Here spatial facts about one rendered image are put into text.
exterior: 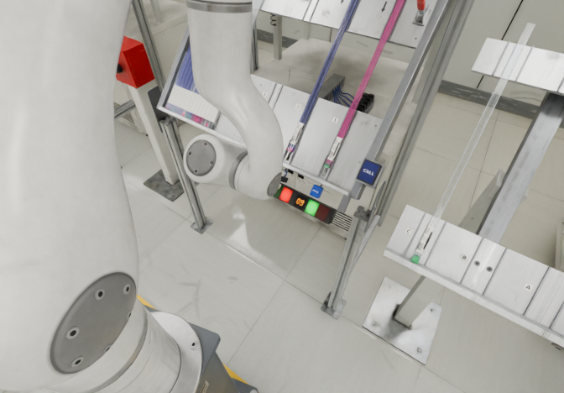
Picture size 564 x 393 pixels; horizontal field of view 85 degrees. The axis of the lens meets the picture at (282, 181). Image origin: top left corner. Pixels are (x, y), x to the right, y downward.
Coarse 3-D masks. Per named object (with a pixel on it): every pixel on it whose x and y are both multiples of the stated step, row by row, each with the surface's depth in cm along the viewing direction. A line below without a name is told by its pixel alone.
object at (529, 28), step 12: (528, 24) 59; (528, 36) 59; (516, 48) 59; (516, 60) 59; (504, 72) 59; (504, 84) 59; (492, 96) 60; (492, 108) 60; (480, 120) 60; (480, 132) 60; (468, 144) 61; (468, 156) 60; (456, 168) 61; (456, 180) 61; (444, 192) 62; (444, 204) 61; (432, 216) 62
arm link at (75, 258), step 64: (0, 0) 19; (64, 0) 20; (128, 0) 24; (0, 64) 19; (64, 64) 21; (0, 128) 19; (64, 128) 21; (0, 192) 18; (64, 192) 21; (0, 256) 18; (64, 256) 20; (128, 256) 25; (0, 320) 18; (64, 320) 19; (0, 384) 19
